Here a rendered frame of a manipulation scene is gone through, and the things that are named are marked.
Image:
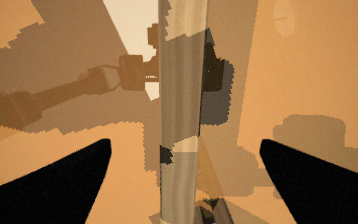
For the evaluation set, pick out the brown wooden board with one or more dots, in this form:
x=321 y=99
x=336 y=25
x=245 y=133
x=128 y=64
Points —
x=182 y=28

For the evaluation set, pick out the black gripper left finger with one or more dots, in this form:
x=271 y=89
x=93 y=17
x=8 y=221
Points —
x=60 y=193

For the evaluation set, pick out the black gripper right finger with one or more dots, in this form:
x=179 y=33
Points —
x=314 y=190

